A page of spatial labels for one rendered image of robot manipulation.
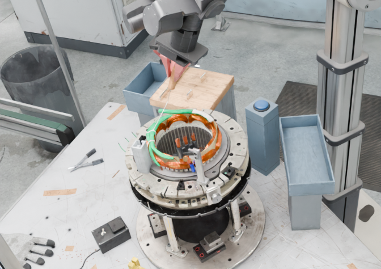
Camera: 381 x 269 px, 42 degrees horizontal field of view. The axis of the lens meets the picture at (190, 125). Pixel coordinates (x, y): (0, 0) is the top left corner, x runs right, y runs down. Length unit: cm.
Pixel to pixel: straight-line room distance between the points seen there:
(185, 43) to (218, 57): 254
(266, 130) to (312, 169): 25
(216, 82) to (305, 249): 56
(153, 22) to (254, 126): 63
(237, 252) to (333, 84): 54
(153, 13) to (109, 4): 257
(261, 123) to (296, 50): 214
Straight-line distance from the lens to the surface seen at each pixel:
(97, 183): 171
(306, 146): 136
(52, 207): 170
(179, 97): 150
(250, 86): 326
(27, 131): 217
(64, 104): 290
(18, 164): 316
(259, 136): 150
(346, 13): 131
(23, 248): 161
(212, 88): 151
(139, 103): 157
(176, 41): 104
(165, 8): 95
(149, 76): 170
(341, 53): 138
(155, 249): 146
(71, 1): 374
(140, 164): 122
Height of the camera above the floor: 198
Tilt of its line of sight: 41 degrees down
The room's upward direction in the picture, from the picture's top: 11 degrees counter-clockwise
